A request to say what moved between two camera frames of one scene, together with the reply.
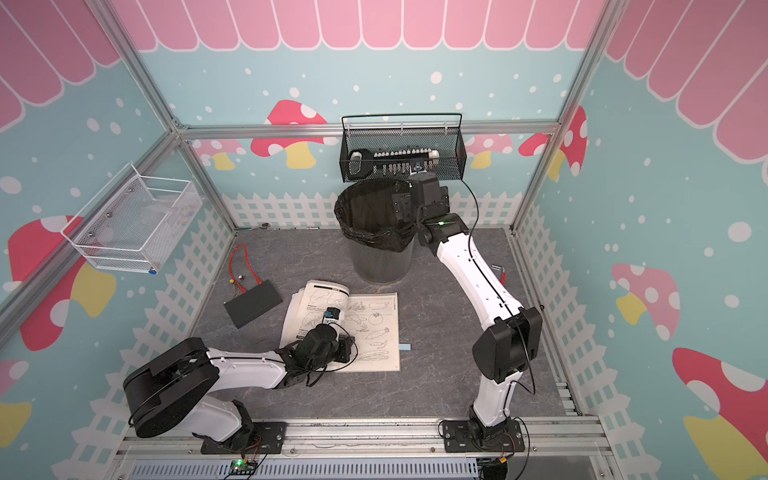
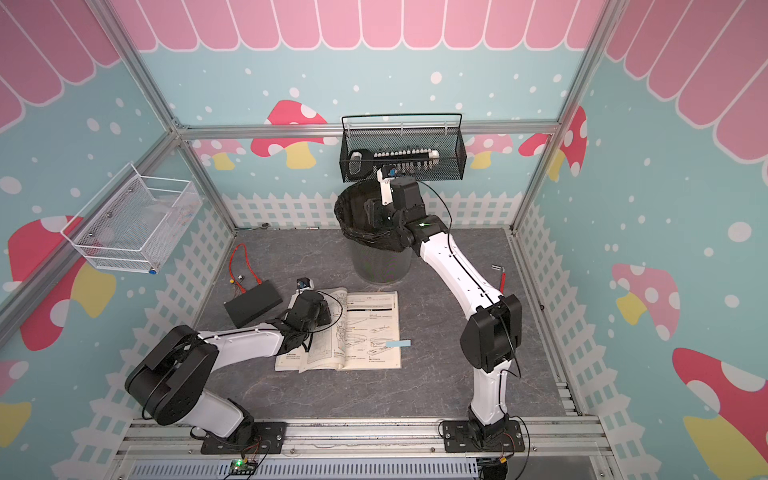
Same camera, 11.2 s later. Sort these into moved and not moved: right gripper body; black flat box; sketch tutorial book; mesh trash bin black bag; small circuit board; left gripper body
Moved: right gripper body; left gripper body
Not moved: mesh trash bin black bag; small circuit board; black flat box; sketch tutorial book
